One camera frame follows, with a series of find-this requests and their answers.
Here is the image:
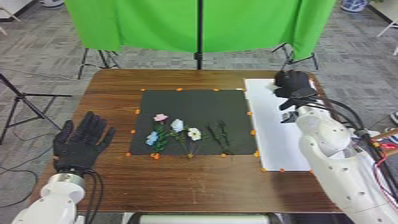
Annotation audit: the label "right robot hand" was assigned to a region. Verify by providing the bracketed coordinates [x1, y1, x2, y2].
[272, 69, 315, 100]

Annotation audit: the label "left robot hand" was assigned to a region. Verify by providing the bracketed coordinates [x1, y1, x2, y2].
[52, 110, 117, 173]

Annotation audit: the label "green sprig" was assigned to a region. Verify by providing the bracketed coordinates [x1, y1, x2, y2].
[204, 123, 231, 155]
[215, 119, 235, 155]

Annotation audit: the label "black backdrop stand legs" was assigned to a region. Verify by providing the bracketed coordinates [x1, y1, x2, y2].
[270, 42, 322, 71]
[76, 47, 124, 80]

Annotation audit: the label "blue flower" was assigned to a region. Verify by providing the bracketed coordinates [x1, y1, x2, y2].
[144, 130, 164, 158]

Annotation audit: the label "pink flower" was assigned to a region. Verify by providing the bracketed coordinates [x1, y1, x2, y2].
[151, 113, 171, 142]

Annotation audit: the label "white sheet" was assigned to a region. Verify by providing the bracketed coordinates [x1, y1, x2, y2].
[243, 78, 315, 173]

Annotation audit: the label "black tripod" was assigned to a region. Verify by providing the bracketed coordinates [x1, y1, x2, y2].
[0, 73, 75, 145]

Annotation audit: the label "dark mat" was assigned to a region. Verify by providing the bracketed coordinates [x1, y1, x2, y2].
[128, 89, 261, 157]

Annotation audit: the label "white flower with yellow centre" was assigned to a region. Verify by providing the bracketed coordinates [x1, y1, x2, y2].
[185, 127, 204, 158]

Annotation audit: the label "black backdrop pole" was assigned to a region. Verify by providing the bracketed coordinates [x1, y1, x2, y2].
[192, 0, 206, 71]

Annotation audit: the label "white chair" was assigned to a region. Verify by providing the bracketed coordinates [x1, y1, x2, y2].
[0, 5, 23, 36]
[375, 18, 398, 56]

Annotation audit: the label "blue and white vase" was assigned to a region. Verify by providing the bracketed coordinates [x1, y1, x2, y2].
[339, 0, 370, 14]
[39, 0, 66, 9]

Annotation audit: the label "pale grey bar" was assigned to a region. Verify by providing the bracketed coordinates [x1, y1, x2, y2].
[126, 213, 281, 224]

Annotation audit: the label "black floor cable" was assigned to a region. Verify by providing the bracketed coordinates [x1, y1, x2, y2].
[0, 131, 57, 208]

